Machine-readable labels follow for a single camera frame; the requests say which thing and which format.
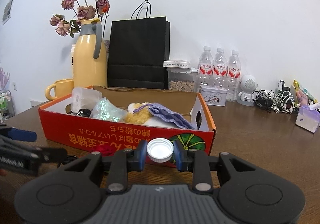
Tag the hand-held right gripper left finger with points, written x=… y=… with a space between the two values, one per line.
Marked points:
x=141 y=157

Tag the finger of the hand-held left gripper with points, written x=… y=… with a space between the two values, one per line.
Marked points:
x=22 y=135
x=50 y=155

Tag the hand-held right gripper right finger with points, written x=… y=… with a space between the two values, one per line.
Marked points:
x=178 y=157

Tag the large white bottle cap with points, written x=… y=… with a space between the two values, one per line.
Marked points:
x=160 y=150

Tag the yellow and white plush sheep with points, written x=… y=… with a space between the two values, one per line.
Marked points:
x=138 y=115

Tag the red cardboard box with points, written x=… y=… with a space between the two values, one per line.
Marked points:
x=87 y=134

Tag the purple knit pouch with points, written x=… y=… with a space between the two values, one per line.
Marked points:
x=167 y=115

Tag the crinkled iridescent plastic bag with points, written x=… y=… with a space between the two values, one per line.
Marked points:
x=107 y=111

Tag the clear plastic swab container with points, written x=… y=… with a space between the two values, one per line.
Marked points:
x=85 y=99

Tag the metal storage rack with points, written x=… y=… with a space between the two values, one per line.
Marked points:
x=6 y=105

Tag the red fabric rose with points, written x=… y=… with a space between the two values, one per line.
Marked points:
x=102 y=151

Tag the purple dried flowers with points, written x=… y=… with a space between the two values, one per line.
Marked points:
x=3 y=79

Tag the yellow mug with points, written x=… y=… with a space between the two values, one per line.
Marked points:
x=62 y=89

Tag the white printed tin box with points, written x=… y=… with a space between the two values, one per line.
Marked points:
x=213 y=96

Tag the clear nut container white lid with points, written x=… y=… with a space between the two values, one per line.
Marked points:
x=181 y=81

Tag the white milk carton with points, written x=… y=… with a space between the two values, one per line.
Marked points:
x=73 y=61

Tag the clear water bottle red label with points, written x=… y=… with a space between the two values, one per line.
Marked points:
x=205 y=69
x=220 y=69
x=233 y=76

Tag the white robot toy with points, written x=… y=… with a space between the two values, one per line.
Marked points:
x=247 y=89

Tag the yellow thermos jug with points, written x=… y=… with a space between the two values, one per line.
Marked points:
x=88 y=64

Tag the black paper bag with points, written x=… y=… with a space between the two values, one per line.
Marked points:
x=138 y=56

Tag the purple tissue pack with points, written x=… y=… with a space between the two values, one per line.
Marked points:
x=307 y=119

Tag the dried pink rose bouquet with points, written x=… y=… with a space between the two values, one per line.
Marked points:
x=85 y=11

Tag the colourful snack packet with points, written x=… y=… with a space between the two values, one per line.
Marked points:
x=305 y=92

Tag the wall poster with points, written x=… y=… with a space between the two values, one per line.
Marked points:
x=8 y=10

